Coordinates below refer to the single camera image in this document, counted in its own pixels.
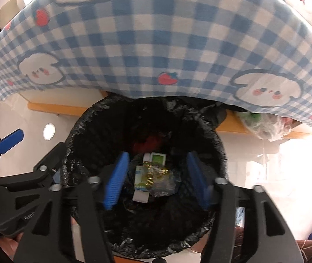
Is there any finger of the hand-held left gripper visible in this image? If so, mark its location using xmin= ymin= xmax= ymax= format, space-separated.
xmin=0 ymin=129 xmax=25 ymax=180
xmin=0 ymin=142 xmax=67 ymax=194

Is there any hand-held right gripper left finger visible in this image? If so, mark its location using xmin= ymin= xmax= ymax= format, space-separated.
xmin=14 ymin=152 xmax=130 ymax=263

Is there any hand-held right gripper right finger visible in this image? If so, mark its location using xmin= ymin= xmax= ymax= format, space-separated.
xmin=186 ymin=152 xmax=304 ymax=263

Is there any white medicine box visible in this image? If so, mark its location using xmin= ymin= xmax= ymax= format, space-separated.
xmin=132 ymin=165 xmax=152 ymax=204

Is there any clear wrapper with gold foil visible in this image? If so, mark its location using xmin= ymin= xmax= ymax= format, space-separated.
xmin=141 ymin=161 xmax=179 ymax=198

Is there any green medicine box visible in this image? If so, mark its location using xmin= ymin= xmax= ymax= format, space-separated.
xmin=144 ymin=152 xmax=168 ymax=168

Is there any red plastic wrapper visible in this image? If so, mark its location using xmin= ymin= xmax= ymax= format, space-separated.
xmin=132 ymin=134 xmax=163 ymax=154

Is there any trash bin with black liner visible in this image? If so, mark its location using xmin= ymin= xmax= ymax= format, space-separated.
xmin=61 ymin=94 xmax=227 ymax=260

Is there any person's left hand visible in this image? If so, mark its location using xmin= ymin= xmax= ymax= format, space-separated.
xmin=0 ymin=232 xmax=23 ymax=262

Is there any clear plastic bag with contents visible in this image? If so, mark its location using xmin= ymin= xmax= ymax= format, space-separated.
xmin=237 ymin=111 xmax=294 ymax=142

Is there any blue checked tablecloth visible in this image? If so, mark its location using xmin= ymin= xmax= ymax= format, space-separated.
xmin=0 ymin=0 xmax=312 ymax=132

